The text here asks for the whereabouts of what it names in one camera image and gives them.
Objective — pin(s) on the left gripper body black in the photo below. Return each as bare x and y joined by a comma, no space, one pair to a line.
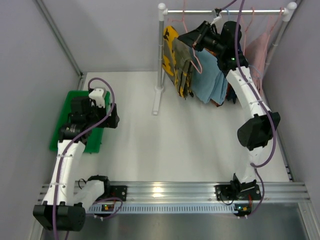
112,116

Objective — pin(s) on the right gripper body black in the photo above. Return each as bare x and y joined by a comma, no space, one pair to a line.
200,38

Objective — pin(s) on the yellow camouflage trousers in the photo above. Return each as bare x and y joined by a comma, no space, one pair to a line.
177,62

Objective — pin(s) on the pink wire hanger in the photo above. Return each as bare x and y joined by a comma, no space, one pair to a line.
251,20
269,30
198,67

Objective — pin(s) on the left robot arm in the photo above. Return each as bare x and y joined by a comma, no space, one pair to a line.
62,209

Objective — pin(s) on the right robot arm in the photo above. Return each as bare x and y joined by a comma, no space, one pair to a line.
261,123

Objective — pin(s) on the light blue trousers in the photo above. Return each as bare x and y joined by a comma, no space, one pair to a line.
211,84

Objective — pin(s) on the pink trousers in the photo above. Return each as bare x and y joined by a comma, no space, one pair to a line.
256,54

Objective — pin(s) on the navy blue trousers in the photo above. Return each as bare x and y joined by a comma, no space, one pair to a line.
230,93

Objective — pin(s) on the orange camouflage trousers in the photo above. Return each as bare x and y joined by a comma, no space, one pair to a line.
211,100

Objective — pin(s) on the green plastic bin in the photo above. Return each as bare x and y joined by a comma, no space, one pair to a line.
94,140

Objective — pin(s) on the white clothes rack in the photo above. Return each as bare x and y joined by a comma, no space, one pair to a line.
164,11

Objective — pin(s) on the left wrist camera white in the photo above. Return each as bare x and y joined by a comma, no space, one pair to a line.
98,96

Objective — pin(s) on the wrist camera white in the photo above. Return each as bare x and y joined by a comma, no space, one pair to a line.
216,15
98,96

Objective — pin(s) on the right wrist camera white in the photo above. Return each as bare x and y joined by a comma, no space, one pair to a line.
216,15

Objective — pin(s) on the perforated cable duct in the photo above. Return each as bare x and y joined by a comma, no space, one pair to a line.
163,208

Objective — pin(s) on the aluminium mounting rail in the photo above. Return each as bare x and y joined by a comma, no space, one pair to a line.
206,192

